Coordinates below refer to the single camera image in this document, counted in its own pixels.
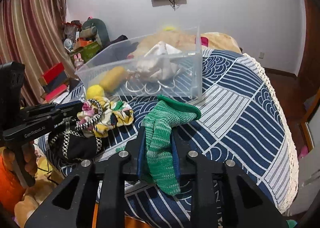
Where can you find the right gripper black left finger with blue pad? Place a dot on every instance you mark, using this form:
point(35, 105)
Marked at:
point(93, 193)

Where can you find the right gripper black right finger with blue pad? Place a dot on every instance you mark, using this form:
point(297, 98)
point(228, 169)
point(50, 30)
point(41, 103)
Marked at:
point(221, 190)

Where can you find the black chain-pattern cloth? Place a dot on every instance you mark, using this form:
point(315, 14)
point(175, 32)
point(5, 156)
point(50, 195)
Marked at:
point(71, 138)

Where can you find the yellow fuzzy ball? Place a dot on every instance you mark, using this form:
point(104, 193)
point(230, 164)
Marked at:
point(93, 91)

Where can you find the green knitted sock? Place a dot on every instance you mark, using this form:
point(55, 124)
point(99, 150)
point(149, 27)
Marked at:
point(158, 163)

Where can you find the yellow floral scrunchie cloth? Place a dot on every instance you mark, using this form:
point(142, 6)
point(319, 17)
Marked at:
point(110, 118)

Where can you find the yellow sponge block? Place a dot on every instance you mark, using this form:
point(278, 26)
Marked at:
point(113, 78)

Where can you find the white cloth pouch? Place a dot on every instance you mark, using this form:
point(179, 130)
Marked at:
point(156, 65)

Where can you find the pink red flat box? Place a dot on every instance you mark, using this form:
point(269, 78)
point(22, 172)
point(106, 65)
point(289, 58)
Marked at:
point(55, 93)

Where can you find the dark blue box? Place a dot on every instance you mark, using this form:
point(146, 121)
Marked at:
point(62, 78)

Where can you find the pink rabbit plush toy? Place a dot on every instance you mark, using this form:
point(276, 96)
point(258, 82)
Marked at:
point(78, 61)

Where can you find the green storage box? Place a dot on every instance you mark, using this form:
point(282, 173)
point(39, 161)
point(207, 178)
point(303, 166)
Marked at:
point(87, 52)

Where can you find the red gold striped curtain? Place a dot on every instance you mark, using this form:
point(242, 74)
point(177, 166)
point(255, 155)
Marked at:
point(31, 33)

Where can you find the grey green plush toy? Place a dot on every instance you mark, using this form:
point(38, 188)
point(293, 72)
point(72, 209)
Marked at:
point(95, 28)

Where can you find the dark purple blanket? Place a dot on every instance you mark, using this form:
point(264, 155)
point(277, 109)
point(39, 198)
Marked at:
point(120, 40)

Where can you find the wooden door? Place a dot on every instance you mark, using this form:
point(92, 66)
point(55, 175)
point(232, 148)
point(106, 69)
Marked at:
point(308, 77)

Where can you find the clear plastic storage box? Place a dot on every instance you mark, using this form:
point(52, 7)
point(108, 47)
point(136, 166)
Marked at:
point(186, 84)

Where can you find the yellow green chair back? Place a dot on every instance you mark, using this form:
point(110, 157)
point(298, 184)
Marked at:
point(169, 28)

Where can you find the beige patchwork blanket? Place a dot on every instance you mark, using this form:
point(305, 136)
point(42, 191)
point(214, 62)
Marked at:
point(186, 42)

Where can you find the white wall socket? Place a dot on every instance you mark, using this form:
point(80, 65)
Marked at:
point(261, 55)

